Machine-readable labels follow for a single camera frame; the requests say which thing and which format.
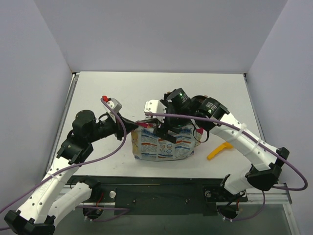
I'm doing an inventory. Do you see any pet food bag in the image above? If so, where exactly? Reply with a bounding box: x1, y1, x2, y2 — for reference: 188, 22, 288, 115
131, 123, 203, 162

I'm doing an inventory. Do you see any yellow plastic scoop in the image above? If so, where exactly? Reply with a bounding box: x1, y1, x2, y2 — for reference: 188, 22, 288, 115
207, 142, 233, 161

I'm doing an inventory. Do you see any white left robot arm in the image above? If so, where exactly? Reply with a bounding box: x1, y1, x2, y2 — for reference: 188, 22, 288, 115
4, 110, 138, 235

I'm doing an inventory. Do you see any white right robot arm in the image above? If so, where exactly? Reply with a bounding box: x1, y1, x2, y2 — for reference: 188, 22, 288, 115
144, 88, 289, 200

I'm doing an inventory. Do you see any black fish cat bowl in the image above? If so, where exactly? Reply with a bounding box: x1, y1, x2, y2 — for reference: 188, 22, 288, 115
163, 92, 172, 100

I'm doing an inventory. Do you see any black paw cat bowl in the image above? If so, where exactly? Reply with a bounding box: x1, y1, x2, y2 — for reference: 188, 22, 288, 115
192, 95, 208, 103

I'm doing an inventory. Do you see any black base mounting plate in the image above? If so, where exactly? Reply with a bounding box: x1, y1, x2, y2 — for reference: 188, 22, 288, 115
67, 176, 247, 216

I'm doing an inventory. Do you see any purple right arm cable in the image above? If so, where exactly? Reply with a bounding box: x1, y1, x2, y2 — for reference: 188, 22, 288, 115
144, 111, 308, 223

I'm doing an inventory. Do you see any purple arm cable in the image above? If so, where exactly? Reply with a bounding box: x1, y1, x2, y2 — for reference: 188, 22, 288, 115
0, 97, 132, 223
144, 111, 308, 223

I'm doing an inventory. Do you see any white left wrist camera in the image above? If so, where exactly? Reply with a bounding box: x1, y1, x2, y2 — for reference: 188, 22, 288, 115
101, 95, 122, 123

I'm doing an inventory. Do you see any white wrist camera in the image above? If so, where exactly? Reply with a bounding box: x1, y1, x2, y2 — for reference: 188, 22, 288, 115
101, 95, 122, 123
144, 99, 166, 123

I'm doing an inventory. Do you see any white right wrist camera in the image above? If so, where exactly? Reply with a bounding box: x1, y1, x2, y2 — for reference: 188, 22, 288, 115
144, 99, 166, 123

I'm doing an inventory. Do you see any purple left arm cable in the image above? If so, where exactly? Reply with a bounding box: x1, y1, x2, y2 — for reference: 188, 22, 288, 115
0, 97, 132, 223

